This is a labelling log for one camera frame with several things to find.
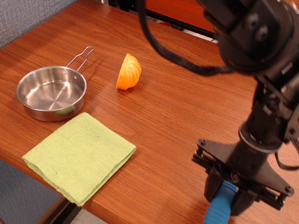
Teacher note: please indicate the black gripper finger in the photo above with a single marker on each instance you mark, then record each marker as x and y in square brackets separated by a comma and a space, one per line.
[213, 184]
[241, 202]

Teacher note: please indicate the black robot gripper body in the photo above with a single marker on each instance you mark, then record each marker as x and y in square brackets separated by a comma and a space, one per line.
[245, 164]

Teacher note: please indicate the blue handled metal spoon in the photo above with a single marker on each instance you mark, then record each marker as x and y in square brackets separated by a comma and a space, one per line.
[219, 210]

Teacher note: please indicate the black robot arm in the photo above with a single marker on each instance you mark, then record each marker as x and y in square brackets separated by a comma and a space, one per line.
[260, 38]

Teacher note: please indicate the orange plastic half fruit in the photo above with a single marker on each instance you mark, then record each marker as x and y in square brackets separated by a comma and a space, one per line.
[129, 74]

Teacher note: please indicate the green folded cloth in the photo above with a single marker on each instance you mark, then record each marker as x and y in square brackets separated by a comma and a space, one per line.
[79, 157]

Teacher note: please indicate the small stainless steel pan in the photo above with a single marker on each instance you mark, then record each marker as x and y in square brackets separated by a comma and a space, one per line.
[54, 93]

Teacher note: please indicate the table leg frame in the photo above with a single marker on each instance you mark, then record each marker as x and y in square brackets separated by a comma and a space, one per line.
[61, 212]

